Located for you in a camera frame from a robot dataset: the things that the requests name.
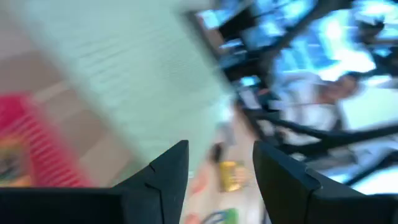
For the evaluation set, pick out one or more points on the person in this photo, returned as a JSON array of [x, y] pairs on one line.
[[311, 102]]

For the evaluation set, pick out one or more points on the blue silicone wristband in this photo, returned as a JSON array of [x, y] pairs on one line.
[[214, 214]]

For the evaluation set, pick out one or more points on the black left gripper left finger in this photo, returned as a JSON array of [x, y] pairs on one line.
[[140, 205]]

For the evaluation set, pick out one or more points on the red plastic basket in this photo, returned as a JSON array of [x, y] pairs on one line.
[[53, 149]]

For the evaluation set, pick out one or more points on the orange silicone wristband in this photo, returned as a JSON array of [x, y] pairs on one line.
[[199, 185]]

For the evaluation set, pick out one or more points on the green perforated metal shelf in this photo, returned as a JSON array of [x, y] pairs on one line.
[[124, 77]]

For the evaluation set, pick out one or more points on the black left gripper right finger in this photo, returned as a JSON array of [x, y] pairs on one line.
[[295, 199]]

